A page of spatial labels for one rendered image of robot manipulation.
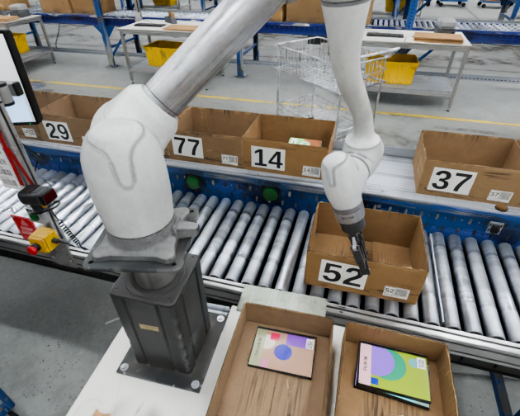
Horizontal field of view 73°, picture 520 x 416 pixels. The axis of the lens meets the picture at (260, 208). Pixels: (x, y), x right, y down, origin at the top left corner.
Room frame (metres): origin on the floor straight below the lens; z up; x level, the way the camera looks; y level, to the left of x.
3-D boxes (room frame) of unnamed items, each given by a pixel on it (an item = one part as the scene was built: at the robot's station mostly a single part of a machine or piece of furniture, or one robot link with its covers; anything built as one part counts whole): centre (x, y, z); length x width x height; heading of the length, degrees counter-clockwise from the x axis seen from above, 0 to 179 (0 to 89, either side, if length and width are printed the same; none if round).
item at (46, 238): (1.01, 0.81, 0.84); 0.15 x 0.09 x 0.07; 73
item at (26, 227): (1.07, 0.90, 0.85); 0.16 x 0.01 x 0.13; 73
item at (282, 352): (0.59, -0.06, 0.76); 0.19 x 0.14 x 0.02; 76
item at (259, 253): (1.11, -0.01, 0.72); 0.52 x 0.05 x 0.05; 163
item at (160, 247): (0.63, 0.25, 1.24); 0.22 x 0.18 x 0.06; 86
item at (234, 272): (1.13, 0.05, 0.72); 0.52 x 0.05 x 0.05; 163
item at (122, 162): (0.64, 0.28, 1.38); 0.18 x 0.16 x 0.22; 20
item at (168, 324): (0.63, 0.27, 0.91); 0.26 x 0.26 x 0.33; 76
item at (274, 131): (1.54, -0.15, 0.96); 0.39 x 0.29 x 0.17; 73
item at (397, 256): (0.95, -0.38, 0.83); 0.39 x 0.29 x 0.17; 74
